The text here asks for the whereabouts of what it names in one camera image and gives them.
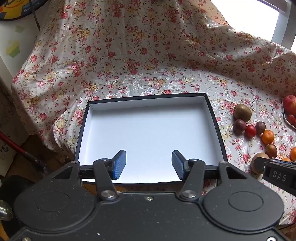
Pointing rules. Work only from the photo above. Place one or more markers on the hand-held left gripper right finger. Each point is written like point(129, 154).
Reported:
point(177, 164)

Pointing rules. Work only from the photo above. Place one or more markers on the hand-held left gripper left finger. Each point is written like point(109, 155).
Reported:
point(119, 164)

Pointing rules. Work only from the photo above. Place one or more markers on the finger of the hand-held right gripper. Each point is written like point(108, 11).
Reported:
point(259, 165)
point(281, 161)

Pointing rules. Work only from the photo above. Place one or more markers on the tan round fruit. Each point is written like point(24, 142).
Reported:
point(260, 154)

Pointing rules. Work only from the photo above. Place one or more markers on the red-brown oval fruit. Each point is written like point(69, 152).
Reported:
point(271, 150)

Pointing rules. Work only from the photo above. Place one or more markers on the black box white interior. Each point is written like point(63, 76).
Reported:
point(148, 129)

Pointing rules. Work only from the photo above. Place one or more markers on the dark purple plum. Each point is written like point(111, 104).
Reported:
point(260, 127)
point(239, 126)

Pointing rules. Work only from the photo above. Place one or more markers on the pale green tray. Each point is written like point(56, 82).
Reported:
point(285, 117)

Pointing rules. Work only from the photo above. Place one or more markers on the brown kiwi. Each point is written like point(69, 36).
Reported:
point(242, 112)

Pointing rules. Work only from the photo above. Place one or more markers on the red apple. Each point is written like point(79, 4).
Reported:
point(290, 103)

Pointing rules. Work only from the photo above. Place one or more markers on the black rounded object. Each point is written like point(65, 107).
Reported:
point(13, 187)

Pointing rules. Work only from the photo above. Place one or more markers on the floral tablecloth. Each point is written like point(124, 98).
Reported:
point(138, 46)

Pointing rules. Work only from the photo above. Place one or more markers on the shiny metal knob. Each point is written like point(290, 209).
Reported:
point(5, 210)

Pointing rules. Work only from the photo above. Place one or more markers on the window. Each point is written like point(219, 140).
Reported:
point(254, 14)

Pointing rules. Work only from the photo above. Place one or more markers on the small green cupcake sticker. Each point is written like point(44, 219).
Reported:
point(19, 29)

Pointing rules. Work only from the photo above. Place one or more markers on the round black yellow-print board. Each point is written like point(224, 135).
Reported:
point(16, 9)

